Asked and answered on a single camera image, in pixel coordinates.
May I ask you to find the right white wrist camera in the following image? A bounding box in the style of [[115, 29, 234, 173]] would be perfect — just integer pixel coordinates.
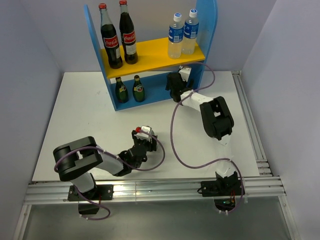
[[178, 65, 192, 82]]

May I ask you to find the right cola glass bottle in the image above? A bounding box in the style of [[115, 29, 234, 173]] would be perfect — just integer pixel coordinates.
[[119, 0, 138, 65]]

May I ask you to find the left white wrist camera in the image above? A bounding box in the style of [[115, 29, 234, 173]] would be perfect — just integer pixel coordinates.
[[135, 125, 153, 142]]

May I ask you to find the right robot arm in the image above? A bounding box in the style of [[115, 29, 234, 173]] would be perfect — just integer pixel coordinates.
[[165, 72, 241, 195]]

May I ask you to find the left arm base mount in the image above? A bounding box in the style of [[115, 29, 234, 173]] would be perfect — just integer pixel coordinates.
[[67, 184, 114, 221]]

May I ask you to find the left cola glass bottle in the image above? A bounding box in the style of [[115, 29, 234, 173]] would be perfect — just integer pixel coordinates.
[[98, 3, 123, 69]]

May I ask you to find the cola glass bottle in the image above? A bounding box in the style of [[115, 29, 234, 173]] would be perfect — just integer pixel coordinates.
[[119, 0, 138, 65], [98, 3, 123, 69]]

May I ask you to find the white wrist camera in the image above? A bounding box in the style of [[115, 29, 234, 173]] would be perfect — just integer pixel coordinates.
[[135, 125, 153, 142], [178, 65, 192, 82]]

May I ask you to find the aluminium side rail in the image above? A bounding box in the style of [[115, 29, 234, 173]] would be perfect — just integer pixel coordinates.
[[232, 71, 301, 240]]

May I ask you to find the blue and yellow shelf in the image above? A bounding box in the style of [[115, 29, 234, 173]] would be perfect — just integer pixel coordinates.
[[83, 0, 218, 111]]

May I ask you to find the green Perrier bottle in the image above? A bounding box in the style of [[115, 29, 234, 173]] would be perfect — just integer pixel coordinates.
[[115, 77, 129, 103], [132, 75, 146, 103]]

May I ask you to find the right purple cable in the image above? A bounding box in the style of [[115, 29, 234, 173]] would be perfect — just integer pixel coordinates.
[[169, 62, 246, 213]]

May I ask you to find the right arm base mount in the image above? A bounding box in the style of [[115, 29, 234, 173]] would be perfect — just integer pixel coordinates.
[[197, 177, 245, 216]]

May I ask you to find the aluminium front rail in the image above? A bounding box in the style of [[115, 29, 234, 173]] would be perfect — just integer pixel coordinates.
[[13, 176, 286, 240]]

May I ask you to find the Pocari Sweat bottle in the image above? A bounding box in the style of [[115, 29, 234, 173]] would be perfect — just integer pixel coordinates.
[[181, 9, 199, 55], [167, 12, 184, 59]]

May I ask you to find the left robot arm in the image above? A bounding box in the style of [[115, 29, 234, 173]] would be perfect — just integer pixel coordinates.
[[53, 126, 158, 200]]

